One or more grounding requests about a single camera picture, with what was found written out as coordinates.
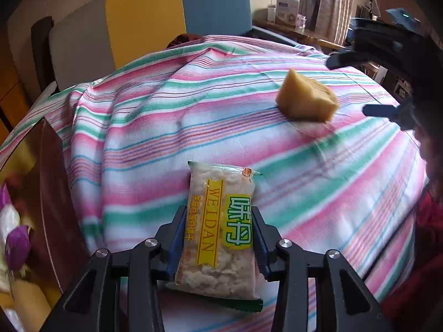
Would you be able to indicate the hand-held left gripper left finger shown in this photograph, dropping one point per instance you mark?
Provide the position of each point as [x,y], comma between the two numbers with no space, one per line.
[174,245]

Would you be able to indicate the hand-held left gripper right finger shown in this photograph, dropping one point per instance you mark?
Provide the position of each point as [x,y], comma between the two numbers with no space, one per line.
[264,249]

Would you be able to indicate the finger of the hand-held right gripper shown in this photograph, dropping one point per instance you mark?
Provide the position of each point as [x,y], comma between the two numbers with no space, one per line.
[379,111]
[341,60]

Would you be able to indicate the yellow sponge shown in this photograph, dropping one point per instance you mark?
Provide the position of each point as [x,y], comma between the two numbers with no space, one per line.
[306,96]
[29,307]

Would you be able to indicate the cardboard box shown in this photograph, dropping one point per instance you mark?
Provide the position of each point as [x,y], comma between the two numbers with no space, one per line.
[45,179]

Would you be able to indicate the purple snack packet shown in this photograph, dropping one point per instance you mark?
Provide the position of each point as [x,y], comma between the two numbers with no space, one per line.
[17,245]

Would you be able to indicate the person's right hand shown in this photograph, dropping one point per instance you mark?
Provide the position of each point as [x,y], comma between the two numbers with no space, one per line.
[432,159]

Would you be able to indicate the wooden desk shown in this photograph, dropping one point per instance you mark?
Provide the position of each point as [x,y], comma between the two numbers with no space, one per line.
[301,36]

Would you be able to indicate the small pink jar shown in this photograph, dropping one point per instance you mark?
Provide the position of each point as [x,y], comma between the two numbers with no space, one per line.
[301,21]

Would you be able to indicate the pink patterned curtain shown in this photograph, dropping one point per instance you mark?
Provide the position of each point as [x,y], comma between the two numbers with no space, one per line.
[332,3]

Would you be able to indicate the white printed box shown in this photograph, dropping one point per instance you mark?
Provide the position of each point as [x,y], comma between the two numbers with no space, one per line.
[287,10]

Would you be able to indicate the small white box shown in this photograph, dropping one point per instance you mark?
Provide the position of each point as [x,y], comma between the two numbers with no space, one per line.
[272,14]

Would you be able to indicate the striped bed sheet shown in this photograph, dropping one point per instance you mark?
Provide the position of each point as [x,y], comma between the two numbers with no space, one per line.
[207,110]

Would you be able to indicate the dark red cloth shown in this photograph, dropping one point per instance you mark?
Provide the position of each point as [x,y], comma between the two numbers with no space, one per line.
[415,256]
[183,40]

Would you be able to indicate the wooden wardrobe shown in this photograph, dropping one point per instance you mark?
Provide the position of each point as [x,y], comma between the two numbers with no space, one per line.
[14,90]

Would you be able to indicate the grey bed side rail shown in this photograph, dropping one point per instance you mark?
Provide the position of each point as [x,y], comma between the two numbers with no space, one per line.
[277,36]

